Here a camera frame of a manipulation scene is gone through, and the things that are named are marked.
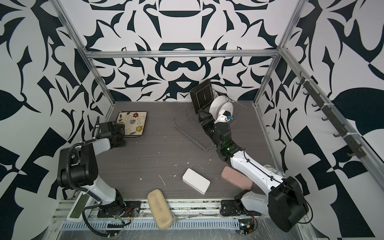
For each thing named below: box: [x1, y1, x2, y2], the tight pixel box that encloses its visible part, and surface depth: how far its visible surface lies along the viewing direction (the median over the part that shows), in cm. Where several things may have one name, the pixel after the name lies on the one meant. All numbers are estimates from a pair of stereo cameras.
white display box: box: [66, 191, 92, 223], surface depth 73 cm
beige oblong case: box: [147, 188, 174, 230], surface depth 73 cm
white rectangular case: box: [182, 168, 211, 195], surface depth 81 cm
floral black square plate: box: [116, 111, 148, 137], surface depth 108 cm
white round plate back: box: [209, 95, 229, 121], surface depth 100 cm
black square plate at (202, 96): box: [189, 79, 214, 114], surface depth 107 cm
